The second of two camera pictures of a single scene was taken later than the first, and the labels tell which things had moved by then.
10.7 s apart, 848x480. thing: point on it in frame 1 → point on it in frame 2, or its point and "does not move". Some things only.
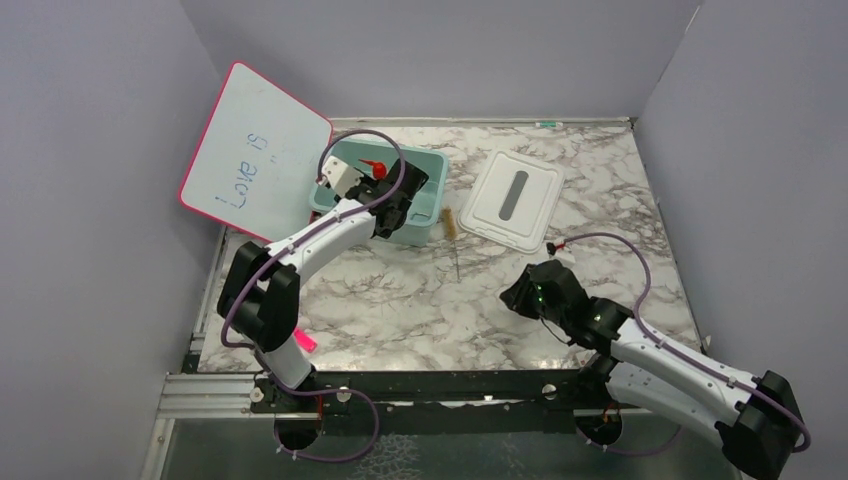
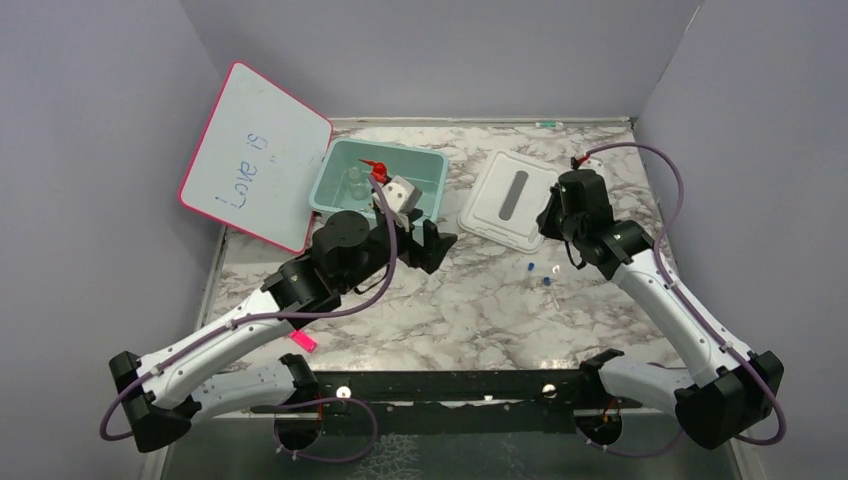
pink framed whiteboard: x=256 y=166 does not move
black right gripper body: x=555 y=316 → x=571 y=230
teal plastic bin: x=346 y=162 does not move
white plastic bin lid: x=511 y=198 does not move
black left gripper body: x=367 y=181 → x=380 y=258
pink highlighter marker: x=305 y=341 does not move
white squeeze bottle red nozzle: x=379 y=169 does not move
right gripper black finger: x=528 y=296 → x=551 y=220
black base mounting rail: x=345 y=395 does not move
